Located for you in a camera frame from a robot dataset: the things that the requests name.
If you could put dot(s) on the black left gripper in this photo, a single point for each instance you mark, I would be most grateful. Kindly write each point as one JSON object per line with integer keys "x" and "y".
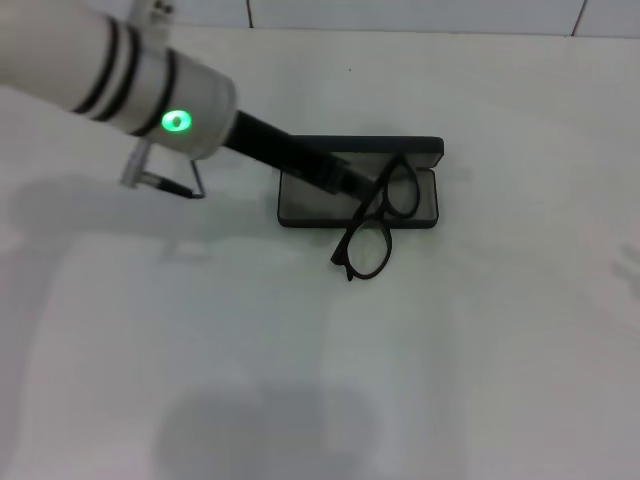
{"x": 285, "y": 147}

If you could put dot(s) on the black glasses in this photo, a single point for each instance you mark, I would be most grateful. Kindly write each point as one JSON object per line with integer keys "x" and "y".
{"x": 372, "y": 207}

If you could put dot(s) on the black glasses case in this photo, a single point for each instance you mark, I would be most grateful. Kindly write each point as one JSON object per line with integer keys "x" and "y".
{"x": 310, "y": 205}

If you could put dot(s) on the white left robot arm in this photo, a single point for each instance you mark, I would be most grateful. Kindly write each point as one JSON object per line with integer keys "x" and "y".
{"x": 100, "y": 65}

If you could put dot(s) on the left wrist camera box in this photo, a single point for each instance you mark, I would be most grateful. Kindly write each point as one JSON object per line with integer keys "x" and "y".
{"x": 150, "y": 15}

